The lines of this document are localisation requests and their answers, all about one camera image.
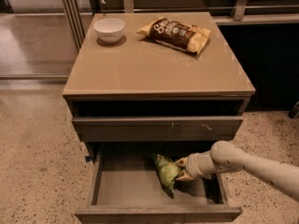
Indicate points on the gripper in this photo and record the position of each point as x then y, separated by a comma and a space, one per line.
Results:
192, 167

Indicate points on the green jalapeno chip bag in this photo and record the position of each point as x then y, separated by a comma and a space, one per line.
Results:
167, 171

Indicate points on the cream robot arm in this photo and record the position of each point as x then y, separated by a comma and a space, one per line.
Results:
224, 157

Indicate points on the closed top drawer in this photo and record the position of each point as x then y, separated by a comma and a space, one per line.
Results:
157, 129

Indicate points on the open middle drawer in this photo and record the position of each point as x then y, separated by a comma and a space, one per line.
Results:
126, 189

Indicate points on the grey drawer cabinet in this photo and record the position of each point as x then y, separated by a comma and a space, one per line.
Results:
137, 78

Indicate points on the brown chip bag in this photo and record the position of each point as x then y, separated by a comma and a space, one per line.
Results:
176, 34

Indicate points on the dark object at right edge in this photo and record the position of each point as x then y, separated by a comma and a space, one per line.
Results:
293, 114

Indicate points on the white ceramic bowl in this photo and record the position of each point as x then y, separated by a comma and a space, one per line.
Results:
109, 30

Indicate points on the metal railing frame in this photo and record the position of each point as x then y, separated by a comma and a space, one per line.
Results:
226, 12

